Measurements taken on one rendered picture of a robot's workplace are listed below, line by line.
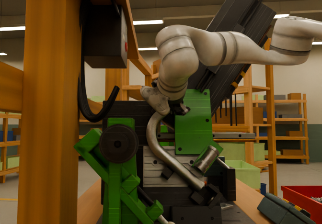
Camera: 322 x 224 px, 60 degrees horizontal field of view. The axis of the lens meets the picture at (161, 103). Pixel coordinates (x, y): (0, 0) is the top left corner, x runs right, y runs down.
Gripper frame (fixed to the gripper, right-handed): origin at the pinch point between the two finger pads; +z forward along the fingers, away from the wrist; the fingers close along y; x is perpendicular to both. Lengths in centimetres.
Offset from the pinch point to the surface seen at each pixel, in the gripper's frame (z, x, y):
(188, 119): 2.9, -1.9, -6.6
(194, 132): 2.9, -0.2, -10.9
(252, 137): 15.1, -17.2, -24.9
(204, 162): -0.6, 4.8, -19.1
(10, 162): 539, 187, 262
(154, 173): 5.0, 16.6, -10.9
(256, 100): 752, -433, -14
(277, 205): -0.7, -1.0, -40.3
